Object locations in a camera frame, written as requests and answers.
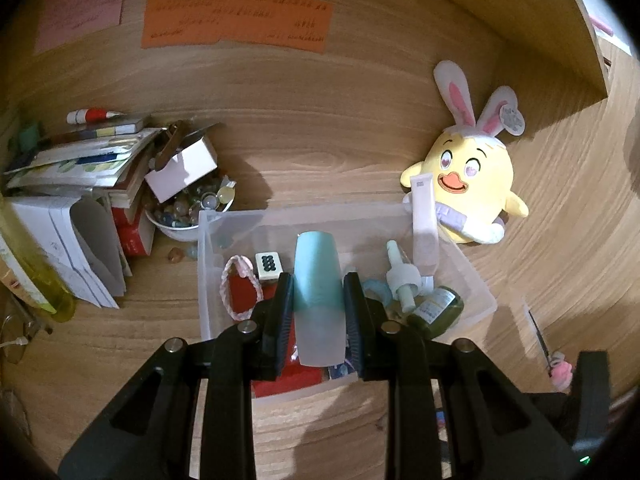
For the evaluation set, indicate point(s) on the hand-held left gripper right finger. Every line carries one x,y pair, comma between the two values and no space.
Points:
356,325

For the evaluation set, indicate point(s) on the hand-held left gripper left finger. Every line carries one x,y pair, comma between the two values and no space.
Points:
282,320

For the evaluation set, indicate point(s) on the teal tape roll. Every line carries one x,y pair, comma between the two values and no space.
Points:
372,290

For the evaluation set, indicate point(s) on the teal frosted tube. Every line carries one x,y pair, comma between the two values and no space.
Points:
320,290

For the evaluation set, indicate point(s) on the white mahjong tile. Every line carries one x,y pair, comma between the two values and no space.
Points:
266,266

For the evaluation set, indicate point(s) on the dark green glass bottle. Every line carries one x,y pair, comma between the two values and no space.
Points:
440,310

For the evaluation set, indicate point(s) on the clear plastic storage box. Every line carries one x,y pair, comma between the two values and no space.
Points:
360,225

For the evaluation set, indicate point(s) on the pink white cream tube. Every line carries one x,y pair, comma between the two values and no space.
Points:
424,220

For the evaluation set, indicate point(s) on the pink hair clip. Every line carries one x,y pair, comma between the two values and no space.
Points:
561,372

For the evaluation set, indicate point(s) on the clear glass marble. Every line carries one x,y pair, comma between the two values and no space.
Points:
191,251

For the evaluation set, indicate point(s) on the amber glass marble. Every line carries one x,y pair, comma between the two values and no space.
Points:
175,255

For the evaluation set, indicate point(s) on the white bowl of marbles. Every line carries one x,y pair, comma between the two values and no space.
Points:
190,205

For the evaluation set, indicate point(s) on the red book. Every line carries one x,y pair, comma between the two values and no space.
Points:
132,235

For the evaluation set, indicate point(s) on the small white cardboard box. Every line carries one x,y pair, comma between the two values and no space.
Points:
182,175

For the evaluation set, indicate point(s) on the wooden desk hutch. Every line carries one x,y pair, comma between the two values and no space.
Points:
325,125

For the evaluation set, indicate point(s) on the yellow chick plush toy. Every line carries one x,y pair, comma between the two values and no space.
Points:
475,160

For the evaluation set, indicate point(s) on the yellow-green spray bottle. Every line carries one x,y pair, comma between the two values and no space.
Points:
50,300

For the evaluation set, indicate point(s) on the stack of booklets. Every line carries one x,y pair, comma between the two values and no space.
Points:
75,160

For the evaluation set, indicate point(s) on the eyeglasses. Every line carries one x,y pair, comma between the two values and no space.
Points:
17,350

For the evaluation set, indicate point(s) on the red white glue pen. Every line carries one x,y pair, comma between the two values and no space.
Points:
92,116

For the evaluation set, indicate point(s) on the orange paper note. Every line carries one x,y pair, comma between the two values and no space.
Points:
235,20

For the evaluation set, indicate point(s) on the small green jar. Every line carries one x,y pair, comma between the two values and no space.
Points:
29,137

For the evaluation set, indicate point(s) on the pink paper note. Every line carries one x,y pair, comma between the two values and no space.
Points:
80,10

